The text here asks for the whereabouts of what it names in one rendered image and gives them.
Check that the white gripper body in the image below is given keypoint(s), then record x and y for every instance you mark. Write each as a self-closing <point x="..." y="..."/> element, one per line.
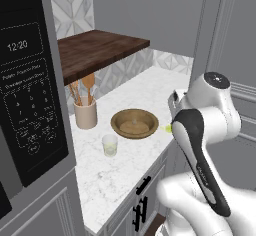
<point x="174" y="102"/>

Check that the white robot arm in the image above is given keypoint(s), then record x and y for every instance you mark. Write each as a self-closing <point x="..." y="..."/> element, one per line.
<point x="213" y="120"/>

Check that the yellow-green lemon wedge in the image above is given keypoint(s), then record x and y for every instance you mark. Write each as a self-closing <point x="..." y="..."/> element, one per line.
<point x="166" y="128"/>

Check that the brown wooden bowl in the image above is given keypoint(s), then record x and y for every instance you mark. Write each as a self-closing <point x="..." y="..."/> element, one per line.
<point x="125" y="121"/>

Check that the glass of lemonade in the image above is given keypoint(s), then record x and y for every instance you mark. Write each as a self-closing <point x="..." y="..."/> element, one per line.
<point x="109" y="145"/>

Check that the grey panelled tall cabinet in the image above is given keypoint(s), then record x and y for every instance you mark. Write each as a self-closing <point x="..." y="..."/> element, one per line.
<point x="230" y="36"/>

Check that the wooden spatula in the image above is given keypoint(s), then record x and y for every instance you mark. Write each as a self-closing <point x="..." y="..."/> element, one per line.
<point x="89" y="81"/>

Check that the beige utensil pot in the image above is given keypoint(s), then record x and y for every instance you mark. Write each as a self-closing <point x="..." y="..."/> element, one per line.
<point x="85" y="115"/>

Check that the grey cupboard door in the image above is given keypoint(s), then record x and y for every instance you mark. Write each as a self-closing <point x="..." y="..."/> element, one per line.
<point x="123" y="225"/>
<point x="155" y="193"/>

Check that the dark brown wooden shelf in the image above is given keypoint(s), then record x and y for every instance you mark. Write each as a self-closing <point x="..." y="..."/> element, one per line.
<point x="96" y="51"/>

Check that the thin wooden utensil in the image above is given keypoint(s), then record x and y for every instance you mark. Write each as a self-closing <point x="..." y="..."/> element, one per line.
<point x="76" y="91"/>

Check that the black microwave oven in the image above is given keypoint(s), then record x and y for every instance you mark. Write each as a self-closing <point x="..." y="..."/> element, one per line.
<point x="30" y="80"/>

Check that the grey cabinet around microwave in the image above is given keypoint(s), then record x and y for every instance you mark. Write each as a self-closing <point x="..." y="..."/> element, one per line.
<point x="50" y="206"/>

